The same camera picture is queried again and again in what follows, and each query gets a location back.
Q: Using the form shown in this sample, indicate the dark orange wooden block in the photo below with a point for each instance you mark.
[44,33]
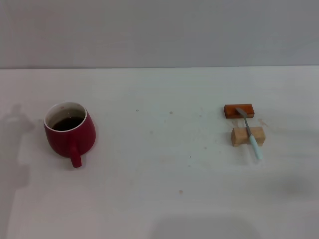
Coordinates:
[230,110]

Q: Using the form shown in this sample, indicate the red ceramic coffee cup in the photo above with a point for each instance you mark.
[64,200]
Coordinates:
[74,138]

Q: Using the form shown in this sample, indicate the light wooden spoon rest block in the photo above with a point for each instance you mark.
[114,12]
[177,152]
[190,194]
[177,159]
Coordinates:
[239,137]

